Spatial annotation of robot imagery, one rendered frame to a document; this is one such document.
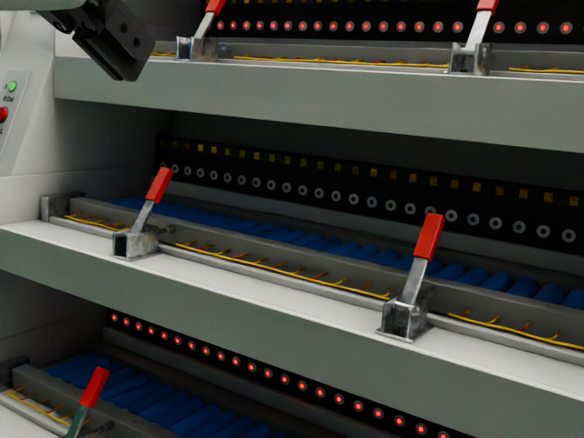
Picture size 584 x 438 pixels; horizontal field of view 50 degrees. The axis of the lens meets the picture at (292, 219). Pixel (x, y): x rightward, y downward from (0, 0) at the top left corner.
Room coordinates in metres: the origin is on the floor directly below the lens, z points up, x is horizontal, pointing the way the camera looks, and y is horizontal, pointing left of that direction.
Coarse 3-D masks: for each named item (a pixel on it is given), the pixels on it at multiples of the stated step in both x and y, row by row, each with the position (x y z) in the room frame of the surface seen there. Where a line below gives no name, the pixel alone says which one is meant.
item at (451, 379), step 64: (0, 192) 0.65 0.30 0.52; (64, 192) 0.71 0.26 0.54; (128, 192) 0.79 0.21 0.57; (192, 192) 0.74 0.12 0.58; (0, 256) 0.66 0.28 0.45; (64, 256) 0.60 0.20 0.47; (512, 256) 0.54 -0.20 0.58; (576, 256) 0.51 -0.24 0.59; (192, 320) 0.52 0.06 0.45; (256, 320) 0.48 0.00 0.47; (320, 320) 0.45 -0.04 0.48; (384, 384) 0.43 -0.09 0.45; (448, 384) 0.40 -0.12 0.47; (512, 384) 0.38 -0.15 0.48; (576, 384) 0.37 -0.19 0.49
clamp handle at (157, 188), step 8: (168, 168) 0.58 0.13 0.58; (160, 176) 0.58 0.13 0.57; (168, 176) 0.58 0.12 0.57; (152, 184) 0.58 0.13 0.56; (160, 184) 0.58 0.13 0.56; (152, 192) 0.58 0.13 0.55; (160, 192) 0.58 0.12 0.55; (152, 200) 0.57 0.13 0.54; (144, 208) 0.58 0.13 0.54; (152, 208) 0.58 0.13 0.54; (144, 216) 0.57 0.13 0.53; (136, 224) 0.57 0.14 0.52; (144, 224) 0.57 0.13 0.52; (136, 232) 0.57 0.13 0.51
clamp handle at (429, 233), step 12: (432, 216) 0.44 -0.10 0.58; (432, 228) 0.44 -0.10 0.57; (420, 240) 0.44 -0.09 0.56; (432, 240) 0.44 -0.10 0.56; (420, 252) 0.44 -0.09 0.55; (432, 252) 0.44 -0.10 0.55; (420, 264) 0.44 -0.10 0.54; (408, 276) 0.44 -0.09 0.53; (420, 276) 0.43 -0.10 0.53; (408, 288) 0.43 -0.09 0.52; (408, 300) 0.43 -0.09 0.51
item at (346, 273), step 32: (96, 224) 0.65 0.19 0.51; (128, 224) 0.65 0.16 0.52; (160, 224) 0.62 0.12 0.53; (192, 224) 0.61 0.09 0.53; (224, 256) 0.56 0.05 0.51; (256, 256) 0.56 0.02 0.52; (288, 256) 0.54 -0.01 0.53; (320, 256) 0.52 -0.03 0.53; (352, 288) 0.51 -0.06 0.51; (384, 288) 0.50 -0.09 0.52; (448, 288) 0.46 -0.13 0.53; (480, 288) 0.47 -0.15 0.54; (480, 320) 0.46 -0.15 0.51; (512, 320) 0.44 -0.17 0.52; (544, 320) 0.43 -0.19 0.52; (576, 320) 0.42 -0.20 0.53
